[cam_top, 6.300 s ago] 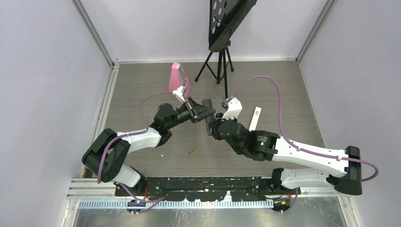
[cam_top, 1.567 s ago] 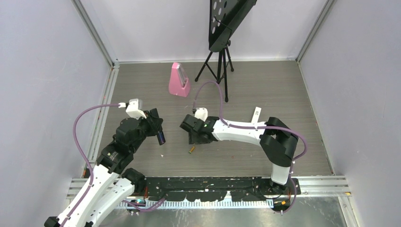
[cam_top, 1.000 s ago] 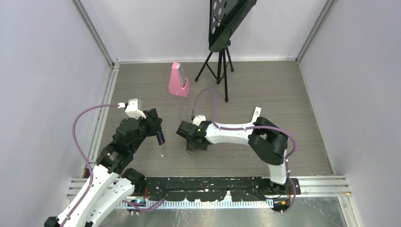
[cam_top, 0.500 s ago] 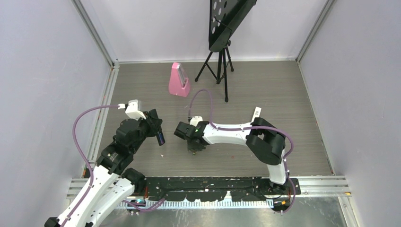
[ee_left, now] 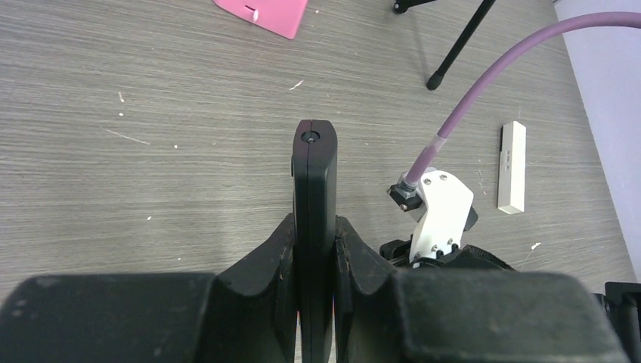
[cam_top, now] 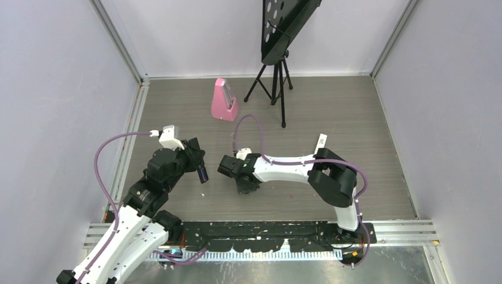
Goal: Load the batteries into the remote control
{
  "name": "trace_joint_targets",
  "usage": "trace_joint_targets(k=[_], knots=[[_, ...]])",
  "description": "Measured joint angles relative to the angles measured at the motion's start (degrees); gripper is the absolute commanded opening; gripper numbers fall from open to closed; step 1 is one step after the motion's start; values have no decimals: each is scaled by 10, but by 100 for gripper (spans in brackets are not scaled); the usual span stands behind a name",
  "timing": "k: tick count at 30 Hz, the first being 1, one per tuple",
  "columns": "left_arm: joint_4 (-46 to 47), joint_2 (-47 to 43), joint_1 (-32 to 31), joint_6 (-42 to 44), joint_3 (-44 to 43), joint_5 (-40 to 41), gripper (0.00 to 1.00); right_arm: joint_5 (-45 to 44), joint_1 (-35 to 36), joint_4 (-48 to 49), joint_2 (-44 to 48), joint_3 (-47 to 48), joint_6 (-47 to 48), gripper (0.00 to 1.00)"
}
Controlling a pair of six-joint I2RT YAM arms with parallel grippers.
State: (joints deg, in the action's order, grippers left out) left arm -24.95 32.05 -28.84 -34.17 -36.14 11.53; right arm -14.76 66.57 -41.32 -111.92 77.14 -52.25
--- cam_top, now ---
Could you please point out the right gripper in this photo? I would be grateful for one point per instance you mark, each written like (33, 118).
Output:
(243, 189)

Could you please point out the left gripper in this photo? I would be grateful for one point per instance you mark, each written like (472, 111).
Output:
(195, 155)

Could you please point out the white remote control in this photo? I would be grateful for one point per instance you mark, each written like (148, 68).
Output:
(321, 142)

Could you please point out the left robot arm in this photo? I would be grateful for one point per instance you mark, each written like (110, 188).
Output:
(141, 225)

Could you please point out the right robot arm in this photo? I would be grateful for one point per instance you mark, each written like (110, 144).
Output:
(329, 175)

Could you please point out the pink metronome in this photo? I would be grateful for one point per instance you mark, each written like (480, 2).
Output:
(224, 105)

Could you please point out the black music stand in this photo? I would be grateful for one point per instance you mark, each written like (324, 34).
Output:
(281, 23)

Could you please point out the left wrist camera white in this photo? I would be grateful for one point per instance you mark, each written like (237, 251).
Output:
(168, 137)

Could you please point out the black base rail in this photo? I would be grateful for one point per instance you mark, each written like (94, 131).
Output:
(261, 236)

